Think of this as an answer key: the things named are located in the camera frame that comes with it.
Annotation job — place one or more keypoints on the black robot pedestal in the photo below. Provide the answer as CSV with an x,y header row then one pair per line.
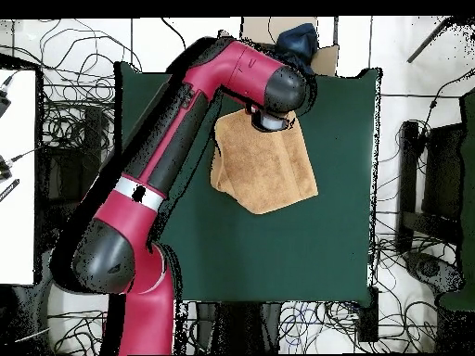
x,y
237,326

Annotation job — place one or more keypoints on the black flat strip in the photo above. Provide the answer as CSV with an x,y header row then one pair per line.
x,y
9,190

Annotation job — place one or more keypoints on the tan terry towel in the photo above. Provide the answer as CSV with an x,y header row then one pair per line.
x,y
267,167

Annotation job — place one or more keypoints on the cardboard box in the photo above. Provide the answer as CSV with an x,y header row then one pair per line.
x,y
326,59

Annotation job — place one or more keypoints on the black camera device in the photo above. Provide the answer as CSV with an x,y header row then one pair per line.
x,y
3,104
3,170

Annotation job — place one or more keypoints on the black rod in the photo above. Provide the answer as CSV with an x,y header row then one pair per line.
x,y
426,40

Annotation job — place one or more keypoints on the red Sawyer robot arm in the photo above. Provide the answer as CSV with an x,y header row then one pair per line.
x,y
156,178

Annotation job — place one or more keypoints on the dark green table cloth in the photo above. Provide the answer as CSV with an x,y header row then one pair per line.
x,y
297,241

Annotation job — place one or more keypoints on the black rectangular block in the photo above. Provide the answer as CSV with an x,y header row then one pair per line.
x,y
368,319

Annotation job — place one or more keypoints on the black metal frame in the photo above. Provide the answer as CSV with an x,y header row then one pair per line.
x,y
91,148
408,167

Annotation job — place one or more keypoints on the green covered table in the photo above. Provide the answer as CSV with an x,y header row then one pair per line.
x,y
469,185

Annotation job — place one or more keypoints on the dark chair base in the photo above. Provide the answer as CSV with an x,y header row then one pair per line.
x,y
430,269

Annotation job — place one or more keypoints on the white desk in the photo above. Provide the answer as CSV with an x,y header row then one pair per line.
x,y
18,222

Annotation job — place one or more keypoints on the dark blue clothes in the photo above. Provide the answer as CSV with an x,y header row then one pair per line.
x,y
297,40

